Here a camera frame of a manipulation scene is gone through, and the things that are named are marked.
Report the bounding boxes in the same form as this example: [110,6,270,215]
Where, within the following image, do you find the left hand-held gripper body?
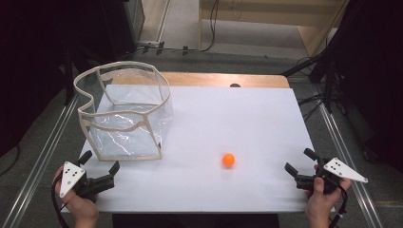
[59,161,116,203]

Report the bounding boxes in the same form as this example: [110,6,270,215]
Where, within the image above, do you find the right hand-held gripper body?
[294,157,369,195]

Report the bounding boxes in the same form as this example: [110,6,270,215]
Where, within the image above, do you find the clear plastic bag beige trim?
[73,60,175,162]

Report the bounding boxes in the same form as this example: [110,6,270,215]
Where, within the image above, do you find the orange ball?
[221,153,237,168]

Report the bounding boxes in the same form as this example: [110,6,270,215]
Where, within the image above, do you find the person's left hand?
[54,164,100,228]

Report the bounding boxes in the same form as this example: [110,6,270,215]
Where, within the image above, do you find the person's right hand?
[304,163,352,228]

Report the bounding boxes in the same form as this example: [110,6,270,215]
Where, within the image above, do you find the white board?
[61,84,336,214]

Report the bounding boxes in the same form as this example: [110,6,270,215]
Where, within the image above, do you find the black metal stand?
[281,53,336,113]

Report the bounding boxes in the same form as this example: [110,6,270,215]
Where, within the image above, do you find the dark curtain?
[329,0,403,172]
[0,0,106,156]

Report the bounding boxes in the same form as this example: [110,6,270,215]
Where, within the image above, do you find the wooden table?
[108,71,291,89]

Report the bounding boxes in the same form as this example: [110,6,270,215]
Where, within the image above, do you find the dark cabinet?
[101,0,146,58]

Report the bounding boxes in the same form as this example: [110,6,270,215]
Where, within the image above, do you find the light wooden shelf unit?
[198,0,350,58]

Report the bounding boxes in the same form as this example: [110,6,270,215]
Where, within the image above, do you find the left hand-held gripper black cable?
[50,175,72,228]

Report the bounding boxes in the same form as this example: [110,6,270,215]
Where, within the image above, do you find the hand-held gripper black cable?
[50,175,72,228]
[327,177,350,228]

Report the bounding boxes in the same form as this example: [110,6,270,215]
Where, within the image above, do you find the right hand-held gripper black cable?
[327,177,350,228]

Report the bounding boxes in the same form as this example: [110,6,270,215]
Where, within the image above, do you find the metal floor rail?
[312,85,386,228]
[0,94,80,228]

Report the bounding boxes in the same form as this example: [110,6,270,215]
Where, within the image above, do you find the black floor cables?
[297,91,327,123]

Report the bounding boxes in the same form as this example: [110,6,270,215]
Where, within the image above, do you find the thin black cable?
[0,143,22,179]

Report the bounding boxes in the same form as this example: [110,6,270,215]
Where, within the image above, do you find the black floor cable with clips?
[122,41,191,61]

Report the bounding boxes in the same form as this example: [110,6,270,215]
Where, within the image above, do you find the black hanging cables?
[182,0,221,55]

